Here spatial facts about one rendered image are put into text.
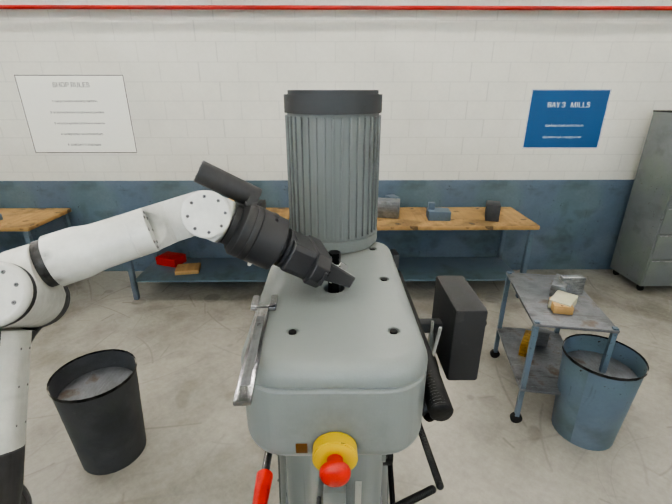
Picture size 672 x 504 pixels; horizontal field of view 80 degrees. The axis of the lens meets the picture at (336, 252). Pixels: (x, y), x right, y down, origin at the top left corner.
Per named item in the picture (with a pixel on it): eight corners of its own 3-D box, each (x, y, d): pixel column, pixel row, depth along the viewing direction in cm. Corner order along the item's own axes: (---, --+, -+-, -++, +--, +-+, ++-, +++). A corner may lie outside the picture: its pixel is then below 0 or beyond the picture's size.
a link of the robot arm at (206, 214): (248, 266, 57) (168, 234, 52) (238, 255, 67) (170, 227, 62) (281, 194, 57) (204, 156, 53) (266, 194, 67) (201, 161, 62)
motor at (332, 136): (381, 254, 84) (388, 89, 72) (285, 254, 83) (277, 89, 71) (372, 224, 102) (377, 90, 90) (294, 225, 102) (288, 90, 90)
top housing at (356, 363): (429, 462, 55) (440, 368, 49) (240, 464, 55) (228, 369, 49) (386, 298, 99) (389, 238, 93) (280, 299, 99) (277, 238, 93)
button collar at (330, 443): (357, 476, 53) (358, 442, 51) (312, 476, 53) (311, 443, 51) (356, 463, 55) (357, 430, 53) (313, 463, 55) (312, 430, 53)
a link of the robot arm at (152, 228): (235, 227, 58) (140, 260, 54) (228, 223, 66) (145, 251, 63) (219, 184, 57) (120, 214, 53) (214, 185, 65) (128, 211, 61)
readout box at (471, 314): (481, 381, 102) (494, 310, 95) (446, 381, 102) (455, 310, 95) (458, 337, 121) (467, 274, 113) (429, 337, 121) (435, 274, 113)
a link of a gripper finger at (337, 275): (347, 289, 68) (315, 275, 66) (356, 273, 67) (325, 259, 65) (349, 293, 66) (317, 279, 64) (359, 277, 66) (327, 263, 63)
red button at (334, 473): (351, 492, 50) (351, 469, 49) (319, 492, 50) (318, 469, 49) (349, 469, 53) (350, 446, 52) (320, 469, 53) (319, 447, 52)
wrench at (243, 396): (260, 406, 43) (259, 400, 43) (223, 407, 43) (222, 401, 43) (278, 298, 66) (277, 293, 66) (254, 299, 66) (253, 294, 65)
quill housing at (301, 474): (384, 555, 83) (392, 441, 71) (285, 556, 83) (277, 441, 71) (375, 474, 101) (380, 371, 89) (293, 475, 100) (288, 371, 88)
